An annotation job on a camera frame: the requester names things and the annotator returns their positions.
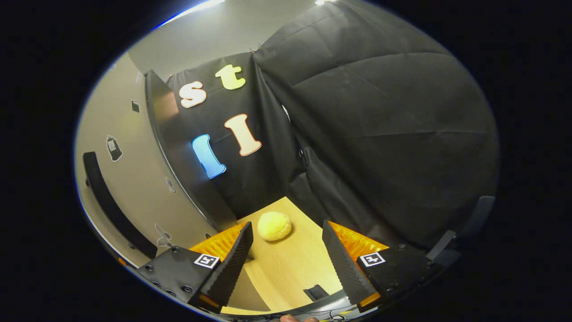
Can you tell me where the tangle of black cables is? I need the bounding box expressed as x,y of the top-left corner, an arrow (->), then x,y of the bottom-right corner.
250,309 -> 358,322

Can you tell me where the yellow bumpy round toy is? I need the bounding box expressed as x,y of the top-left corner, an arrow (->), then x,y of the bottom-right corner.
257,211 -> 292,242

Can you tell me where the small black rectangular object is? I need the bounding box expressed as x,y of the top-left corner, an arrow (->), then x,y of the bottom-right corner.
303,284 -> 330,301

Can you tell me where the black backdrop cloth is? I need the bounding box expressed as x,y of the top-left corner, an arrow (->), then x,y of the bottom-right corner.
168,0 -> 501,251

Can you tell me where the dark grey cabinet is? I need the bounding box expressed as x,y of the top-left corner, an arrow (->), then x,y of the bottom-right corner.
144,69 -> 237,232

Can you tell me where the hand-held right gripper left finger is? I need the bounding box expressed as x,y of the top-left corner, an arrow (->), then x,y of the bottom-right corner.
135,221 -> 254,314

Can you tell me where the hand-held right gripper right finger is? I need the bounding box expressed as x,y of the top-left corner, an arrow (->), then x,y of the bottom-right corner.
321,220 -> 443,314

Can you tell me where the grey furniture frame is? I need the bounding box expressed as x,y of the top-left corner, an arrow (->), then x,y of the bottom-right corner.
425,195 -> 496,269

